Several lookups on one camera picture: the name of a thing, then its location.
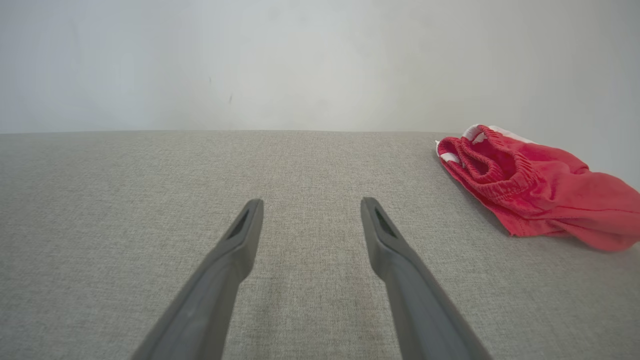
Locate red shorts white side stripes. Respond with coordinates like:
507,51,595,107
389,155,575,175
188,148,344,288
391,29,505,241
435,123,640,253

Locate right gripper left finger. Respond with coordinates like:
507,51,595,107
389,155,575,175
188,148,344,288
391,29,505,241
131,198,265,360

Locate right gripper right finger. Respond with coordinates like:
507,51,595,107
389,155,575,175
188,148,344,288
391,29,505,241
360,197,494,360

